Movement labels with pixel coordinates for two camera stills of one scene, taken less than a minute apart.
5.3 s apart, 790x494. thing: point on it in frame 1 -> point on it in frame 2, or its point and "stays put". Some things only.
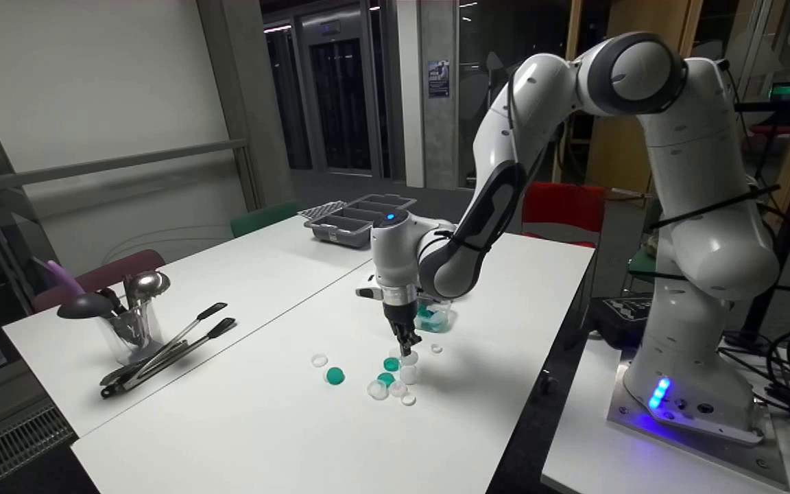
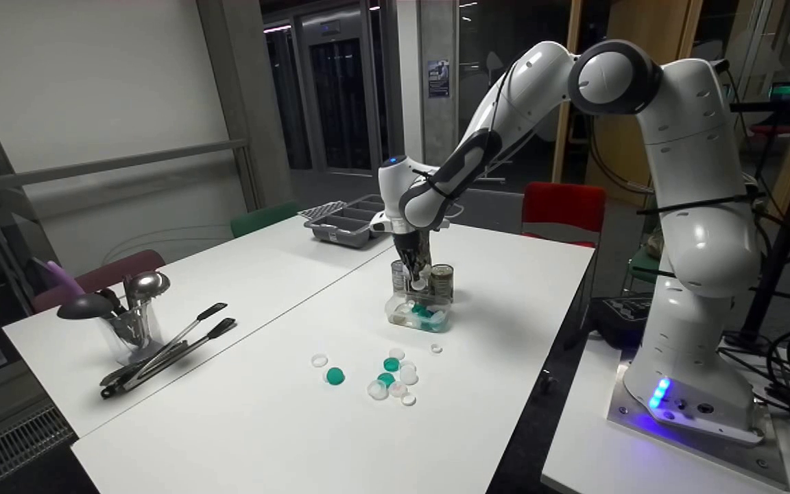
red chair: (563, 209) stays put
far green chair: (262, 217) stays put
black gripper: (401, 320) -> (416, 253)
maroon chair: (124, 271) stays put
